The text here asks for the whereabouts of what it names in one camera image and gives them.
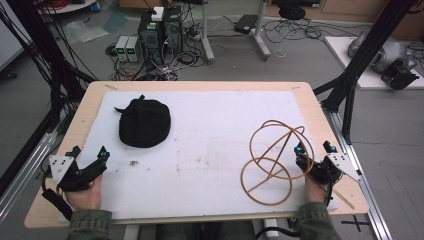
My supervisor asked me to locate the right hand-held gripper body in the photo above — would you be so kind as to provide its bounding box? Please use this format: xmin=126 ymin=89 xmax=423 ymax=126
xmin=301 ymin=152 xmax=363 ymax=185

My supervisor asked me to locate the person's left hand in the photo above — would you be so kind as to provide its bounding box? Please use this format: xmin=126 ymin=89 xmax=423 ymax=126
xmin=64 ymin=173 xmax=104 ymax=212

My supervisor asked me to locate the black padded gripper cable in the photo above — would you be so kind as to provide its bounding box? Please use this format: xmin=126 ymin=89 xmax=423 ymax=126
xmin=40 ymin=168 xmax=74 ymax=222

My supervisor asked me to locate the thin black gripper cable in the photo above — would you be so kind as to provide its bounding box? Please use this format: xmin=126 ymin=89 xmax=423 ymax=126
xmin=323 ymin=178 xmax=335 ymax=207

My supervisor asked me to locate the black cap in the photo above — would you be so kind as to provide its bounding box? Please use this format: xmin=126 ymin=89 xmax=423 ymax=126
xmin=114 ymin=94 xmax=173 ymax=149

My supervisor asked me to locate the white floor platform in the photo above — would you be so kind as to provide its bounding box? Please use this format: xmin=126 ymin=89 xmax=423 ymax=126
xmin=324 ymin=35 xmax=424 ymax=91

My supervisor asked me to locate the black computer tower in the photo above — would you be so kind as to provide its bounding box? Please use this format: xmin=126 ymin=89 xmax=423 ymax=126
xmin=137 ymin=10 xmax=165 ymax=65
xmin=162 ymin=5 xmax=185 ymax=57

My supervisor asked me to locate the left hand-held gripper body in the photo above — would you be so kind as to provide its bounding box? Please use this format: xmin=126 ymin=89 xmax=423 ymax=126
xmin=48 ymin=154 xmax=109 ymax=193

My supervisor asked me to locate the white foam mat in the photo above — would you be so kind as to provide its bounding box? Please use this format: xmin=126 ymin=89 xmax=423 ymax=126
xmin=58 ymin=89 xmax=339 ymax=224

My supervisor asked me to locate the black cable loop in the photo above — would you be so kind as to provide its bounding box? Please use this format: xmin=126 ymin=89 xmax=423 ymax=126
xmin=254 ymin=225 xmax=302 ymax=240

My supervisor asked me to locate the black flat box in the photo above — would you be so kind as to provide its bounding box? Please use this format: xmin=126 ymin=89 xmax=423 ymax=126
xmin=233 ymin=13 xmax=260 ymax=35

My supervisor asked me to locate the aluminium rail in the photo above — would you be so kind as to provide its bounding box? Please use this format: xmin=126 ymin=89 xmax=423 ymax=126
xmin=320 ymin=101 xmax=395 ymax=240
xmin=0 ymin=130 xmax=60 ymax=224

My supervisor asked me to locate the clear plastic sheet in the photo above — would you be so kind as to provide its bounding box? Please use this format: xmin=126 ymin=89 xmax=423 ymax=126
xmin=62 ymin=19 xmax=110 ymax=45

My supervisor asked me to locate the tangle of floor cables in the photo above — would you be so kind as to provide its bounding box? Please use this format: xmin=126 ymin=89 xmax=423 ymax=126
xmin=261 ymin=17 xmax=336 ymax=58

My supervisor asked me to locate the person's right hand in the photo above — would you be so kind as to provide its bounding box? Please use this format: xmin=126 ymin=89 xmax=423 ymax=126
xmin=303 ymin=172 xmax=330 ymax=205

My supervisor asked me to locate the black metal frame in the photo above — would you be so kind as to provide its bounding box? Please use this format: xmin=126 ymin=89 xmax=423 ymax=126
xmin=0 ymin=0 xmax=98 ymax=198
xmin=312 ymin=0 xmax=419 ymax=145

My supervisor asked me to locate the grey metal stand leg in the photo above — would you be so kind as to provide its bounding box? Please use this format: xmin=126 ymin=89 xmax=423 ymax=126
xmin=253 ymin=0 xmax=273 ymax=62
xmin=199 ymin=0 xmax=216 ymax=65

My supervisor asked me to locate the tangle of computer cables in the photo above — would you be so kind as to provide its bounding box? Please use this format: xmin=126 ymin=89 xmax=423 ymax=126
xmin=105 ymin=39 xmax=208 ymax=82

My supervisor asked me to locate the black stool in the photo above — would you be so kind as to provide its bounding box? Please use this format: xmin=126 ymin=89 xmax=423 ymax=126
xmin=277 ymin=0 xmax=307 ymax=21

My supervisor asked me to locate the grey power supply unit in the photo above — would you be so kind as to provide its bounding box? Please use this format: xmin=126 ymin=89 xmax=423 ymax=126
xmin=114 ymin=35 xmax=130 ymax=63
xmin=126 ymin=35 xmax=143 ymax=63

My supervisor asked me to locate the black device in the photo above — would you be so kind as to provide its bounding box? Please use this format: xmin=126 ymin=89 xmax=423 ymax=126
xmin=380 ymin=59 xmax=421 ymax=91

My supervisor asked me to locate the white box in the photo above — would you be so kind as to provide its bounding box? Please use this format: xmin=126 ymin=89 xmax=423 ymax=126
xmin=151 ymin=6 xmax=165 ymax=22

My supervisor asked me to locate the grey robot shell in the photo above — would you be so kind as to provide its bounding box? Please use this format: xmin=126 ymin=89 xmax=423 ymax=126
xmin=347 ymin=30 xmax=418 ymax=75

